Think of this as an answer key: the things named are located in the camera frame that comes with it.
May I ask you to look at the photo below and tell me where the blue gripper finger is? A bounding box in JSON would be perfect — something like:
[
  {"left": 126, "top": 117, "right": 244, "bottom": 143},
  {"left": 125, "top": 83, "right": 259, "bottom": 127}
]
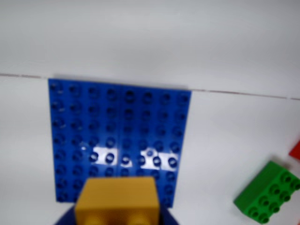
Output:
[
  {"left": 159, "top": 205, "right": 180, "bottom": 225},
  {"left": 53, "top": 205, "right": 77, "bottom": 225}
]

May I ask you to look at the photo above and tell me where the yellow 2x2 toy block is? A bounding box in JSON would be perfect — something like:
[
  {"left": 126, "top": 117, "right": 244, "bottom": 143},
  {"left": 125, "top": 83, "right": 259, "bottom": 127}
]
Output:
[{"left": 74, "top": 176, "right": 164, "bottom": 225}]

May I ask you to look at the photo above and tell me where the green 2x4 toy block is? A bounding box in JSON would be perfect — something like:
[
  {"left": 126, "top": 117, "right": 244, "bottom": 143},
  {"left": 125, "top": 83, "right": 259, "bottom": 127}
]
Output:
[{"left": 233, "top": 160, "right": 300, "bottom": 224}]

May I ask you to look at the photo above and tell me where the red 2x2 toy block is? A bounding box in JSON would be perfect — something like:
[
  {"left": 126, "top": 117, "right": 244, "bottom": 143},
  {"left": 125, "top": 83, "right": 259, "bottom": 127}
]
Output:
[{"left": 288, "top": 137, "right": 300, "bottom": 161}]

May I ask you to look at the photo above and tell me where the blue 8x8 toy baseplate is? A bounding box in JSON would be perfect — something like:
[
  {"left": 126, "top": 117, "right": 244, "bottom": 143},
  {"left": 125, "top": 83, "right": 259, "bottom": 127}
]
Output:
[{"left": 47, "top": 78, "right": 193, "bottom": 210}]

